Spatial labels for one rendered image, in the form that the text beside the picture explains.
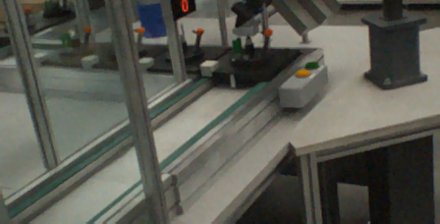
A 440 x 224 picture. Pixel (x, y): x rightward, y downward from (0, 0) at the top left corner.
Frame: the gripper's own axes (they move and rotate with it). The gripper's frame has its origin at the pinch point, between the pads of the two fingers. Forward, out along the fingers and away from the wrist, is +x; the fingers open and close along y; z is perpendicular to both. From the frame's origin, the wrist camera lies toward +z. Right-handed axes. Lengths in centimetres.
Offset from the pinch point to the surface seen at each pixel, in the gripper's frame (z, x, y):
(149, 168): -20, -8, 85
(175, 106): -4.5, 19.2, 32.2
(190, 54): 8.1, 22.9, 2.2
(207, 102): -10.1, 16.9, 23.6
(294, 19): -10.2, 0.0, -20.3
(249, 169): -33, 4, 49
